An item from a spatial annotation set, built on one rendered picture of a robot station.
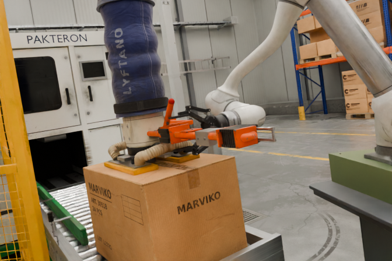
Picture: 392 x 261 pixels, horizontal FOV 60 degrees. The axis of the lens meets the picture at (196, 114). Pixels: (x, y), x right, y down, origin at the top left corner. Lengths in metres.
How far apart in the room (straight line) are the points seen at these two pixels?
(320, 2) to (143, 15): 0.65
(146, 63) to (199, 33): 10.52
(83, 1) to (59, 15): 0.81
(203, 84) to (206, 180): 10.41
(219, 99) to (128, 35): 0.45
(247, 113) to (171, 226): 0.51
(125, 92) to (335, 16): 0.78
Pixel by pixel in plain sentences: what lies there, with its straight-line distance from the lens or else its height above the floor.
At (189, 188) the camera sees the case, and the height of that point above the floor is 0.89.
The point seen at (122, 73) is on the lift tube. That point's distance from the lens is 1.35.
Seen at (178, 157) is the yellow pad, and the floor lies 0.97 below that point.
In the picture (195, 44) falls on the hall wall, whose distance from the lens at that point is 11.67.
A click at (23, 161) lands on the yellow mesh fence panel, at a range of 1.73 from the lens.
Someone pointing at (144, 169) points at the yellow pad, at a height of 0.96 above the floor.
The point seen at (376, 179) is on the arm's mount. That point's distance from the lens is 1.35.
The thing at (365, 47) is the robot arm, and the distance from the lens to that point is 1.17.
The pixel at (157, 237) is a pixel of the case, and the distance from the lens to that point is 1.17.
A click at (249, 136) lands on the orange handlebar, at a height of 1.08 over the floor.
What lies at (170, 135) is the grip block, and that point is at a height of 1.08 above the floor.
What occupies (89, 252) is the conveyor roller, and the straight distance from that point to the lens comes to 1.79.
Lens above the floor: 1.21
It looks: 3 degrees down
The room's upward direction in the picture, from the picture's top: 8 degrees counter-clockwise
